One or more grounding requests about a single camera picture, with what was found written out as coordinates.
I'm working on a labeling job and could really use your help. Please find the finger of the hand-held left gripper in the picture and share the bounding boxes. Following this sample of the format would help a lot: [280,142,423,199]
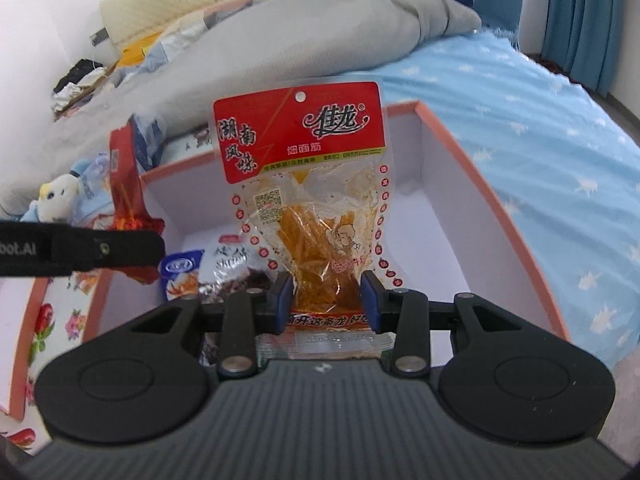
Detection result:
[93,229,167,273]

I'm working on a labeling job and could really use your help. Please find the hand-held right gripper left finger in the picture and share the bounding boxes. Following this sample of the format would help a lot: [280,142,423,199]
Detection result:
[131,271,295,380]

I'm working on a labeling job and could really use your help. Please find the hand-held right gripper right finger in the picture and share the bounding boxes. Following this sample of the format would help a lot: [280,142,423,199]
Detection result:
[360,270,550,376]

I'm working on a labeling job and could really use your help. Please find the red flame-print snack packet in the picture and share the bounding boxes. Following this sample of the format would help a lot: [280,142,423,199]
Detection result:
[109,122,167,286]

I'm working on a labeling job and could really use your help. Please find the clear snack packet red label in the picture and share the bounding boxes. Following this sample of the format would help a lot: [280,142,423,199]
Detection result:
[212,81,401,361]

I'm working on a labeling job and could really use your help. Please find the blue snack packet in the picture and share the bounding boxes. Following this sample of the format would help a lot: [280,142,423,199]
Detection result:
[159,250,206,302]

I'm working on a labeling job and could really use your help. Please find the white plush toy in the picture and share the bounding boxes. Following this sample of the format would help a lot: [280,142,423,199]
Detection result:
[20,160,116,226]

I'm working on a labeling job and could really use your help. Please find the clear packet dark contents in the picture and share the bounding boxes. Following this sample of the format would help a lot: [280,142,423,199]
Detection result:
[197,234,275,367]

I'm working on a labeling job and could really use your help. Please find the orange-rimmed white box lid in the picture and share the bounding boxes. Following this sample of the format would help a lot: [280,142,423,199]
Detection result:
[0,276,51,421]

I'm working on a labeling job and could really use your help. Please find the clear plastic bag blue print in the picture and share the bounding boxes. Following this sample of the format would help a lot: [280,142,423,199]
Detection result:
[70,112,169,226]

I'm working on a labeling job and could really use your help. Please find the white cloth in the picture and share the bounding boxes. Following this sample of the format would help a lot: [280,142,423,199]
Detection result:
[52,67,108,111]

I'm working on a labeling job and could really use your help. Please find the cardboard box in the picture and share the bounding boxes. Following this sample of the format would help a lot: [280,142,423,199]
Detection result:
[52,62,121,121]

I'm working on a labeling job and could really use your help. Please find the black clothes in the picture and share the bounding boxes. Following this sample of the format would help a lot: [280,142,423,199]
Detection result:
[54,59,106,93]

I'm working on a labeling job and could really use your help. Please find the light patchwork blanket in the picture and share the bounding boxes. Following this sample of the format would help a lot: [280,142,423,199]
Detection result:
[110,0,261,86]

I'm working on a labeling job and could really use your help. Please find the cream quilted headboard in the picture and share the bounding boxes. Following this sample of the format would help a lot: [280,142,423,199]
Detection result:
[98,0,281,46]

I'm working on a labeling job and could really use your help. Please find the grey duvet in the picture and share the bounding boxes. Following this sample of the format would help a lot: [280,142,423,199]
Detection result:
[0,0,483,211]

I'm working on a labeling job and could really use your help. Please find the red slippers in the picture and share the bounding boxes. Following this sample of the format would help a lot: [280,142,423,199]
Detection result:
[537,55,571,77]

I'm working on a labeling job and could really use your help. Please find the blue chair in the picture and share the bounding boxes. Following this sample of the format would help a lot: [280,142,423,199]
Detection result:
[472,0,523,53]

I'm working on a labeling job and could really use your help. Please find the blue curtain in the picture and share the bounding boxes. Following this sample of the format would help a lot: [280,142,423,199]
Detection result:
[542,0,626,98]

